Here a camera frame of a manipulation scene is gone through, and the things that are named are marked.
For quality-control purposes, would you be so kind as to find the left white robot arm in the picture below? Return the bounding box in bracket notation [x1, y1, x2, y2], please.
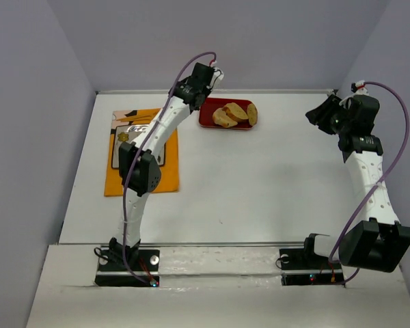
[109, 62, 224, 265]

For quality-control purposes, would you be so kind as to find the bread slice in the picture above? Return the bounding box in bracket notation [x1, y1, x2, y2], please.
[223, 102, 249, 122]
[212, 108, 238, 128]
[247, 103, 258, 126]

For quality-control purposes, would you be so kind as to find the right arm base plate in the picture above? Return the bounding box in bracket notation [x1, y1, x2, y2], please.
[275, 234, 345, 286]

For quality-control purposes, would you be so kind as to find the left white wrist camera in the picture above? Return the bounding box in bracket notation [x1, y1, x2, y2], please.
[210, 67, 224, 90]

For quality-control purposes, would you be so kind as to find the metal table rail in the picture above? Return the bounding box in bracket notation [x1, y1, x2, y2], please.
[57, 240, 310, 247]

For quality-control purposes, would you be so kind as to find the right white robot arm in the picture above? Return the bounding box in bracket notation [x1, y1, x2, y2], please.
[304, 94, 410, 273]

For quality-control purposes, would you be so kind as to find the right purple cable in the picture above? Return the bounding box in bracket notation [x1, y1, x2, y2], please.
[327, 81, 410, 286]

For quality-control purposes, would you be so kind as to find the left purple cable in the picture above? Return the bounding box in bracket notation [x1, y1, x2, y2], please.
[121, 51, 218, 286]

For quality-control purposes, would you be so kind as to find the rightmost bread slice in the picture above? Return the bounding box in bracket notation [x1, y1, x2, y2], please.
[247, 103, 258, 126]

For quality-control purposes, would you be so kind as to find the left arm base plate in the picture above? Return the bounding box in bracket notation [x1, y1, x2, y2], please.
[93, 238, 160, 288]

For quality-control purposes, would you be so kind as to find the lower middle bread slice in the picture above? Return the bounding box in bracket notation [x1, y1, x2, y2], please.
[212, 108, 238, 128]

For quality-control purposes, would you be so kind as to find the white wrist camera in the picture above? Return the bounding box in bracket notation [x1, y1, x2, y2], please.
[351, 80, 368, 95]
[210, 67, 224, 90]

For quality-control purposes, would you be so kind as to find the red rectangular tray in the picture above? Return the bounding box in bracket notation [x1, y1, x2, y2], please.
[198, 98, 258, 131]

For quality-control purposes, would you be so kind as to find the purple cable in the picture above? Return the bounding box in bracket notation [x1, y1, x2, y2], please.
[327, 81, 410, 286]
[121, 51, 218, 286]

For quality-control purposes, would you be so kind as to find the orange cloth mat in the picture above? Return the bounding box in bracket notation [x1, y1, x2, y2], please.
[104, 109, 179, 197]

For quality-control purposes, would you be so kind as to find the upper middle bread slice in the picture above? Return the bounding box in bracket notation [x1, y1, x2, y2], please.
[223, 102, 249, 122]

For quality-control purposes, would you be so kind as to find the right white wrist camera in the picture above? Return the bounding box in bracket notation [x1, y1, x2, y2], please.
[351, 80, 368, 95]

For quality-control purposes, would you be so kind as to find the floral square plate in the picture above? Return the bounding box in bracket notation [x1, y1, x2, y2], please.
[107, 120, 150, 169]

